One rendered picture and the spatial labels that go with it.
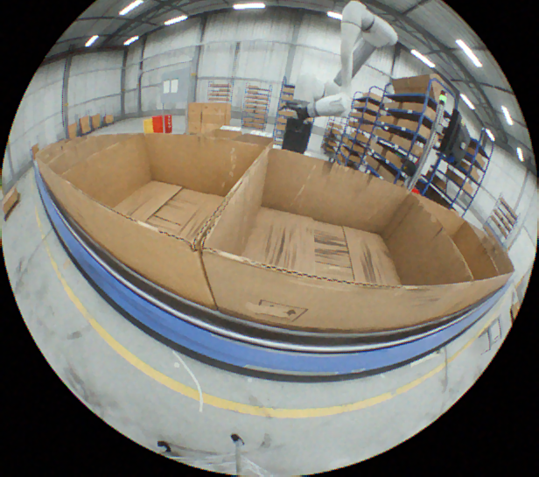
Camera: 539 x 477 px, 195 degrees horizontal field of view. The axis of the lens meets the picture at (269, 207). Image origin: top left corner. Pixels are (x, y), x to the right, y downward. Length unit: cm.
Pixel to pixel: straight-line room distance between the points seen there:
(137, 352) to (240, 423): 75
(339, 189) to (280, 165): 15
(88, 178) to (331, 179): 59
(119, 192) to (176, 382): 107
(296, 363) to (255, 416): 100
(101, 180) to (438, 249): 78
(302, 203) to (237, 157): 20
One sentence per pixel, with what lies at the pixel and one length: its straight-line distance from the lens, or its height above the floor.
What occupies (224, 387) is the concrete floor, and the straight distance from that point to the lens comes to 116.
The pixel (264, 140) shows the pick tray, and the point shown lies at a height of 81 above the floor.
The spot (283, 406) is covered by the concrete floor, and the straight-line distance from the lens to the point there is 122.
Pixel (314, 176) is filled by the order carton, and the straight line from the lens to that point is 38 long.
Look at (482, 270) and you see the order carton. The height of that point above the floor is 100.
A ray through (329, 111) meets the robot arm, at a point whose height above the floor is 118.
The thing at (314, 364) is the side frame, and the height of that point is 91.
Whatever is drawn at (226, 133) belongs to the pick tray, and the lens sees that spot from 168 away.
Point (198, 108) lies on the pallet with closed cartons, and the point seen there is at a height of 89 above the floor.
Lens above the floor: 114
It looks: 36 degrees down
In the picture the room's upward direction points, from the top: 11 degrees clockwise
